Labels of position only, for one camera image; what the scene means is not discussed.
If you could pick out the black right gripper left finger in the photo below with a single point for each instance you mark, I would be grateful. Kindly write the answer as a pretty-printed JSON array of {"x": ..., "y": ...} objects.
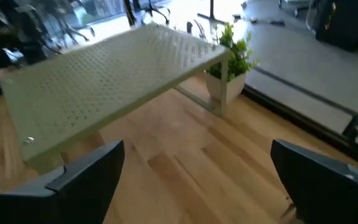
[{"x": 73, "y": 199}]

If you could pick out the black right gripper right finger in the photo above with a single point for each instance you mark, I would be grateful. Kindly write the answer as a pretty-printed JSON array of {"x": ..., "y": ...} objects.
[{"x": 322, "y": 193}]

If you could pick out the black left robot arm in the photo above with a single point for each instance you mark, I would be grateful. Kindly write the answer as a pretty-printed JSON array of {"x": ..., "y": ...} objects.
[{"x": 8, "y": 34}]

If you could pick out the green perforated metal shelf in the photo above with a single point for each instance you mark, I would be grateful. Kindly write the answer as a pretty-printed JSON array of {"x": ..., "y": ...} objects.
[{"x": 104, "y": 81}]

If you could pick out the green plant in white pot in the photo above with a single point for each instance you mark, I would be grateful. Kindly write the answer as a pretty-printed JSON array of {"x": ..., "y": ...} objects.
[{"x": 235, "y": 59}]

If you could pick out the black bag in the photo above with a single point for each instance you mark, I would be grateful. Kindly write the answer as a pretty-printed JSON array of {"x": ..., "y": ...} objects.
[{"x": 346, "y": 25}]

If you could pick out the black aluminium table frame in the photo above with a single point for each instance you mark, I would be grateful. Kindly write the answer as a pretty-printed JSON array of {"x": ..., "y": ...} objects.
[{"x": 297, "y": 118}]

